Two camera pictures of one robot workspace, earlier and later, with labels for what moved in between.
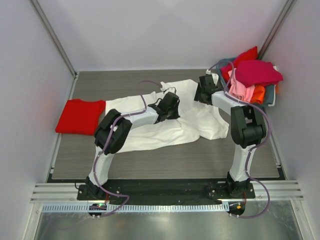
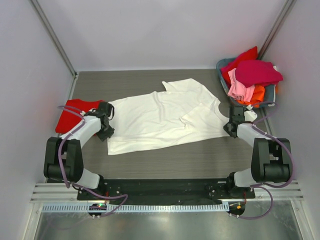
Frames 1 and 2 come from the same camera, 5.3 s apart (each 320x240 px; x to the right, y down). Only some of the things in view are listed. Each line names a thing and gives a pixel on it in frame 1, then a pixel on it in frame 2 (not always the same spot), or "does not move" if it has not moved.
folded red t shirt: [80, 117] does not move
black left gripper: [175, 115] -> [108, 133]
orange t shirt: [258, 94] does not move
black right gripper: [201, 96] -> [229, 128]
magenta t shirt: [252, 72] does not move
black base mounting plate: [164, 192] does not move
